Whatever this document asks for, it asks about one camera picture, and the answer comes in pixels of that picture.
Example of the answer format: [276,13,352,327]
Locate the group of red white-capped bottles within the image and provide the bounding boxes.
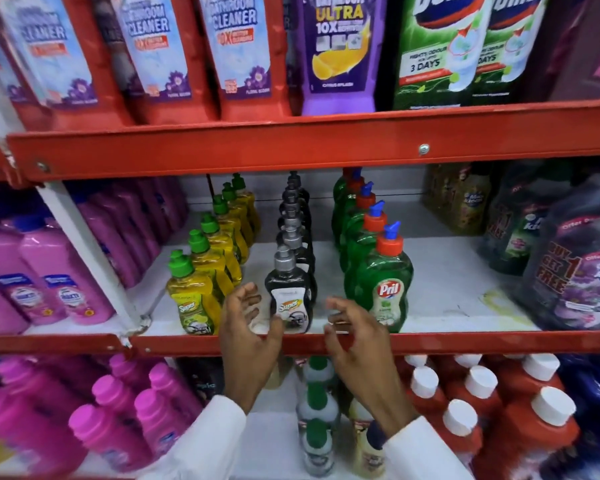
[395,354,582,480]

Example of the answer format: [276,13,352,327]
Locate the pale yellow bottle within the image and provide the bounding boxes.
[348,397,388,479]

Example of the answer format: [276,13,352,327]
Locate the white shelf upright post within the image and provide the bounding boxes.
[0,42,152,340]

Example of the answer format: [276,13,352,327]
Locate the green dish-soap bottle red cap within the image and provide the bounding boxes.
[338,182,377,270]
[343,201,389,300]
[332,168,366,248]
[354,221,415,334]
[332,167,355,220]

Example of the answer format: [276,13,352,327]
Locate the green-labelled black cleaner bottle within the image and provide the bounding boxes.
[472,0,552,104]
[391,0,492,111]

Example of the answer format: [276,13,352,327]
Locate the group of magenta bottles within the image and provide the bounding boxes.
[0,354,205,478]

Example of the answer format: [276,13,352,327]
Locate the row of yellow dish-soap bottles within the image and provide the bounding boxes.
[166,173,262,337]

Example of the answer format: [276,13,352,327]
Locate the dark maroon cleaner bottle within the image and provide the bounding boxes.
[524,0,600,103]

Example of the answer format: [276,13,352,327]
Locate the yellow floor-cleaner bottle pack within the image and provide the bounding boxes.
[422,162,495,236]

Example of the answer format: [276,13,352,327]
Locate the clear bottle green cap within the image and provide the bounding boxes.
[296,382,342,438]
[297,356,340,395]
[300,420,336,478]

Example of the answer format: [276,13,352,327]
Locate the person's right hand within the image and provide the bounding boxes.
[323,296,422,439]

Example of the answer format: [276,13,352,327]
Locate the person's left hand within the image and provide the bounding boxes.
[219,282,285,415]

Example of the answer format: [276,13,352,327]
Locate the green floor-cleaner bottle pack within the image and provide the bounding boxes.
[478,160,578,276]

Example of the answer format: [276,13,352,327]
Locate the row of light pink bottles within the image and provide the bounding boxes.
[0,177,191,336]

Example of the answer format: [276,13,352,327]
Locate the red metal shelf rail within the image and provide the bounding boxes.
[0,329,600,358]
[0,99,600,188]

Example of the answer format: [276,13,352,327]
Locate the person's right forearm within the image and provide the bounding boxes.
[382,416,477,480]

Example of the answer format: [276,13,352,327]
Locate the purple cleaner bottle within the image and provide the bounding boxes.
[286,0,389,117]

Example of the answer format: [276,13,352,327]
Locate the row of black dish-soap bottles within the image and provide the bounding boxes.
[264,171,319,335]

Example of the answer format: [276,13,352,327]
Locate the purple floor-cleaner bottle pack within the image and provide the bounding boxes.
[513,174,600,331]

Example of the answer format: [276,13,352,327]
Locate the blue cleaner bottles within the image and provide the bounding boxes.
[555,355,600,480]

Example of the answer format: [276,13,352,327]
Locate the person's left forearm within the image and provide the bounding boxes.
[139,395,249,480]

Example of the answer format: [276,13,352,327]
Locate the red cleaner bottle blue label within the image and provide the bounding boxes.
[0,12,38,133]
[196,0,295,121]
[91,0,217,124]
[0,0,133,131]

